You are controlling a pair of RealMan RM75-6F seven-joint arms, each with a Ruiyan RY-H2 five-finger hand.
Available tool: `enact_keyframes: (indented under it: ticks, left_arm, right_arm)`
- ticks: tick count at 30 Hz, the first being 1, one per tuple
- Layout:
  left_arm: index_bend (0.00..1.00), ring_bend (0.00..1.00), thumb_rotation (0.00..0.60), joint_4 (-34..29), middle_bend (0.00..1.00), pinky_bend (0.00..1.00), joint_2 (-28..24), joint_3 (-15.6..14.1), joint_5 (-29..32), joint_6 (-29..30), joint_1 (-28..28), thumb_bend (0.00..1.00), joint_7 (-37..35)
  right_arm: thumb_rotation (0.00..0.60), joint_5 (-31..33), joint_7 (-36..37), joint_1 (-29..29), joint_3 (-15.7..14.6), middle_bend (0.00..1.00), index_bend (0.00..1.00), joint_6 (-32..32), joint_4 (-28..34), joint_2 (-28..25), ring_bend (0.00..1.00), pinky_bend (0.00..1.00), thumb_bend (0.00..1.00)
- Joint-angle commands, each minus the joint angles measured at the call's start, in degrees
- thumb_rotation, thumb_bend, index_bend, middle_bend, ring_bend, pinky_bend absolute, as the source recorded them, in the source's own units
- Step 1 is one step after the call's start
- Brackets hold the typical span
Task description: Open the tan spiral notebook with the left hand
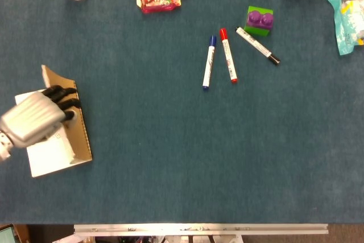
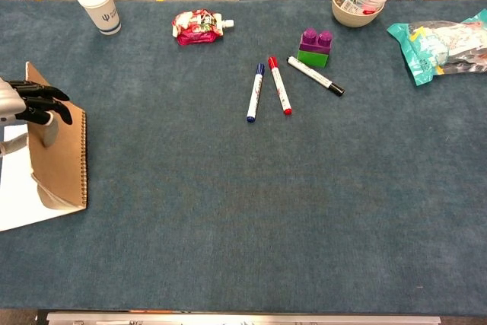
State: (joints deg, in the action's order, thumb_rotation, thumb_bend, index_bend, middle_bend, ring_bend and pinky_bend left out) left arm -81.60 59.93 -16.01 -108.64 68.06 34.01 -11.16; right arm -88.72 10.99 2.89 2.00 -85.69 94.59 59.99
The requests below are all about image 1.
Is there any black marker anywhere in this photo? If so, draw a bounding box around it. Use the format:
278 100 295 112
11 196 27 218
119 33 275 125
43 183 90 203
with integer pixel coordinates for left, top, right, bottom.
235 27 281 66

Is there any green plastic block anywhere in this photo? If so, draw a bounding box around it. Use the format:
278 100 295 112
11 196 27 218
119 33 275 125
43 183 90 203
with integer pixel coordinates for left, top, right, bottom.
243 5 274 38

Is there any teal plastic snack bag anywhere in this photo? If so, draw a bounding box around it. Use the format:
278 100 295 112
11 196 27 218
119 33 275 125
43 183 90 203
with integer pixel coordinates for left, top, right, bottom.
324 0 364 56

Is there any aluminium profile rail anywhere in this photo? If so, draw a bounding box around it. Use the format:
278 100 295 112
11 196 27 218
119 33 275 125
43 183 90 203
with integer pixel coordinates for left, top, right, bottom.
73 223 329 237

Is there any blue felt table cloth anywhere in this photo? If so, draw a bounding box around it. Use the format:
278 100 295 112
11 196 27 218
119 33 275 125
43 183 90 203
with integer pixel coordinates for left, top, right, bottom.
0 0 364 225

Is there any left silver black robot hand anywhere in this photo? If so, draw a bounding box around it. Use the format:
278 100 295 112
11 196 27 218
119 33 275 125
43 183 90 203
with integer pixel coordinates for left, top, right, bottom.
0 85 82 149

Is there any spiral notebook with kraft cover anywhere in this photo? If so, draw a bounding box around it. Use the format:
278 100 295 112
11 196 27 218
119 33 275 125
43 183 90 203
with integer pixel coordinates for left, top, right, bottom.
14 64 93 178

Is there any blue marker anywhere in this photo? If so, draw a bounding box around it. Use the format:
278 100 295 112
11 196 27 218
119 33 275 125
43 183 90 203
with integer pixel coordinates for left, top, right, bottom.
202 35 217 92

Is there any purple building block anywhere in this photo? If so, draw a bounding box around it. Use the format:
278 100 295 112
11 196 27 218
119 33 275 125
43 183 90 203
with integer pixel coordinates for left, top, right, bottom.
246 11 275 31

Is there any red marker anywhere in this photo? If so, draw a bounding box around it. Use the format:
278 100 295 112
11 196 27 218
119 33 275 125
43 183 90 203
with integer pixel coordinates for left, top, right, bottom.
218 28 238 84

